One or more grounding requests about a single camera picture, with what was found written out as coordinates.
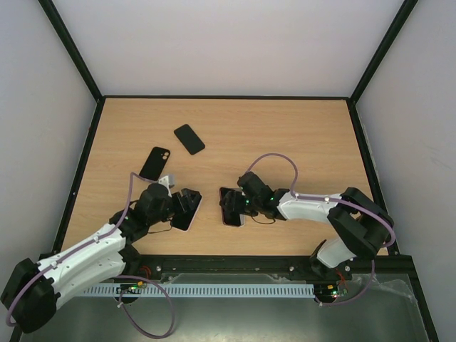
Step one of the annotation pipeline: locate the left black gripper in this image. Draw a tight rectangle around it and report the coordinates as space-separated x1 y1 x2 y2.
148 188 200 226

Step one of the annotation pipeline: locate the pink phone case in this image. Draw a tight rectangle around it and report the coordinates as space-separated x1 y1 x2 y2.
170 189 202 232

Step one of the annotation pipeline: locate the black smartphone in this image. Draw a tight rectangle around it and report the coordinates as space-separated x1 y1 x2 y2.
170 205 200 232

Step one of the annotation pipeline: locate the beige phone case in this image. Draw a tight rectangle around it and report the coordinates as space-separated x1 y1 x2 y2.
222 211 245 227

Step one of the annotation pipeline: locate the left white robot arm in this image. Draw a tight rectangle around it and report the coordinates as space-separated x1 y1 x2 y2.
1 182 202 333

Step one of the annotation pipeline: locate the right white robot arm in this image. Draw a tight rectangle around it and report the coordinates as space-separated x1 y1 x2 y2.
219 172 395 279

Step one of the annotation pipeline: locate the black phone case with cutout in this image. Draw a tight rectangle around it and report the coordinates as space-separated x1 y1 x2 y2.
139 147 170 181

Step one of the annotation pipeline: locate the black phone face down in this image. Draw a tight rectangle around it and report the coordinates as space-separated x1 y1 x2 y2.
174 124 205 155

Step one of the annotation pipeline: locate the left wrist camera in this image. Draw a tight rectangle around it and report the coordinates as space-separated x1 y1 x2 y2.
157 174 175 189

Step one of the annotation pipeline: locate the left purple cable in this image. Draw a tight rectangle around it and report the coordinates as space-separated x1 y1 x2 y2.
6 172 177 338

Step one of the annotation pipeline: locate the purple cable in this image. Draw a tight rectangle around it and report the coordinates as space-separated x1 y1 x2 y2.
245 153 396 306
6 172 177 338

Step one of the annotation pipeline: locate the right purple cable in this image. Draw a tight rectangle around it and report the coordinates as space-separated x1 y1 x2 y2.
245 153 396 306

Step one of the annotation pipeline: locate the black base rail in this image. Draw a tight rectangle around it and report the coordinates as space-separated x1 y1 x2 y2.
35 251 416 282

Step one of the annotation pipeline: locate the white slotted cable duct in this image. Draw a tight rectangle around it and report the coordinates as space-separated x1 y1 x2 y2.
79 284 314 299

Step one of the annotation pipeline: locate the black metal frame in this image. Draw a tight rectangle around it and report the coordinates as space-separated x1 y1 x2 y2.
9 0 440 342

